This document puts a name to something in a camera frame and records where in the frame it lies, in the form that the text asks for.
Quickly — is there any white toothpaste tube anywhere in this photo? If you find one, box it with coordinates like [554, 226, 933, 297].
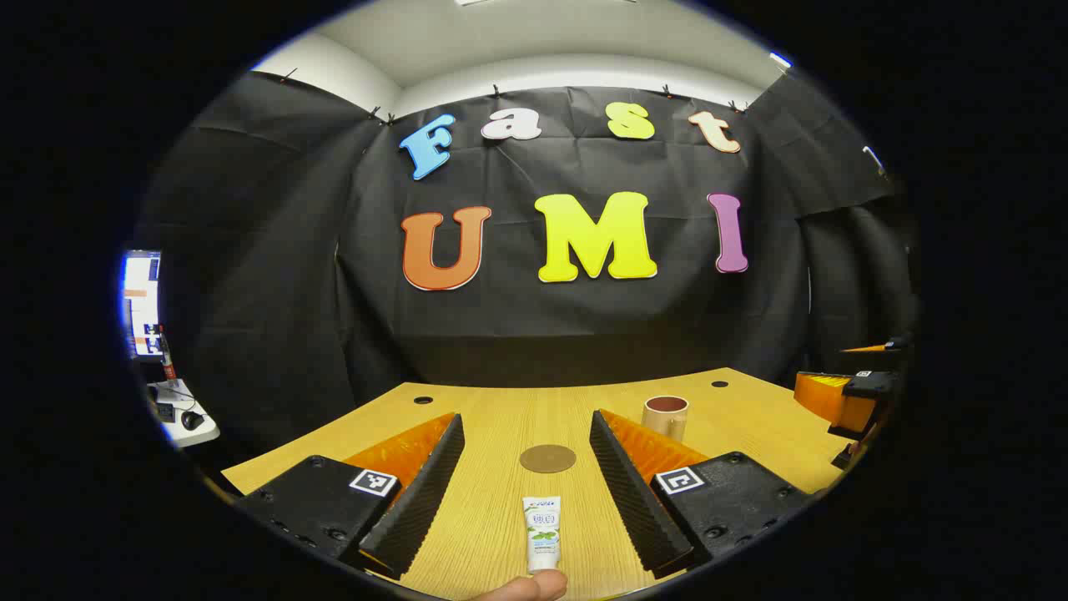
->
[523, 497, 562, 573]

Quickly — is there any black backdrop cloth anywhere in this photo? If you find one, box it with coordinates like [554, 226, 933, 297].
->
[133, 71, 919, 452]

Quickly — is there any beige cup with handle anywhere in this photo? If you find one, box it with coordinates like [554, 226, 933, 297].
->
[642, 396, 690, 443]

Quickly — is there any computer monitor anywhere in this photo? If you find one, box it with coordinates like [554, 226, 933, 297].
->
[122, 249, 165, 361]

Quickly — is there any round brown coaster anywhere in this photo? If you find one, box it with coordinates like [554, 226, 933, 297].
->
[519, 444, 577, 474]

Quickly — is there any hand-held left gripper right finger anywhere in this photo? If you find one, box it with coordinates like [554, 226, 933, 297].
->
[589, 408, 814, 578]

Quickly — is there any wooden desktop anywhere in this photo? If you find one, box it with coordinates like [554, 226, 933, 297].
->
[221, 367, 869, 601]

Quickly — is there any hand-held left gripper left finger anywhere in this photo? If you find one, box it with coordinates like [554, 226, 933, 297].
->
[236, 412, 466, 581]

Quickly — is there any white side table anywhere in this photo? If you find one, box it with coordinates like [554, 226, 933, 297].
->
[146, 378, 221, 449]

